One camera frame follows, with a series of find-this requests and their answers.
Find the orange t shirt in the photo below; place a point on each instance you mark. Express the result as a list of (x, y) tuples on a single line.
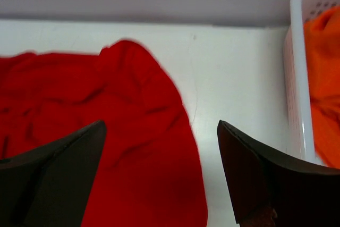
[(321, 36)]

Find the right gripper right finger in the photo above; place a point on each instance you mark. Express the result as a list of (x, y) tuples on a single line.
[(270, 188)]

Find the white plastic basket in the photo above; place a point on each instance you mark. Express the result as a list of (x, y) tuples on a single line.
[(300, 144)]

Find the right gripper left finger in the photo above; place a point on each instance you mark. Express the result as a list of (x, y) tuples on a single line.
[(50, 185)]

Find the red t shirt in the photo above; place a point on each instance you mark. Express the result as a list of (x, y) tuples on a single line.
[(149, 172)]

